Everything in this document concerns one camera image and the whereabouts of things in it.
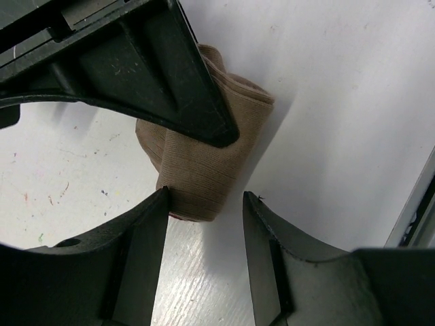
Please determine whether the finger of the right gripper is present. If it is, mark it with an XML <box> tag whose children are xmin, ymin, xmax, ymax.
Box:
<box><xmin>1</xmin><ymin>1</ymin><xmax>239</xmax><ymax>147</ymax></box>

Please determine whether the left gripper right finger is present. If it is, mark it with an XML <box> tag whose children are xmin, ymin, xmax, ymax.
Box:
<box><xmin>243</xmin><ymin>192</ymin><xmax>434</xmax><ymax>325</ymax></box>

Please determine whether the aluminium frame rail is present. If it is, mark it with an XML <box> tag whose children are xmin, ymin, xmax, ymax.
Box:
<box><xmin>385</xmin><ymin>149</ymin><xmax>434</xmax><ymax>248</ymax></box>

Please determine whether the brown sock with striped cuff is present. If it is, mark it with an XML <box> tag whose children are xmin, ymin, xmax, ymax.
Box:
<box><xmin>135</xmin><ymin>44</ymin><xmax>274</xmax><ymax>222</ymax></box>

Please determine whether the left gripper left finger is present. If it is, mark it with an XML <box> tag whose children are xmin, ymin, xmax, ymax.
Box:
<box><xmin>1</xmin><ymin>188</ymin><xmax>169</xmax><ymax>325</ymax></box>

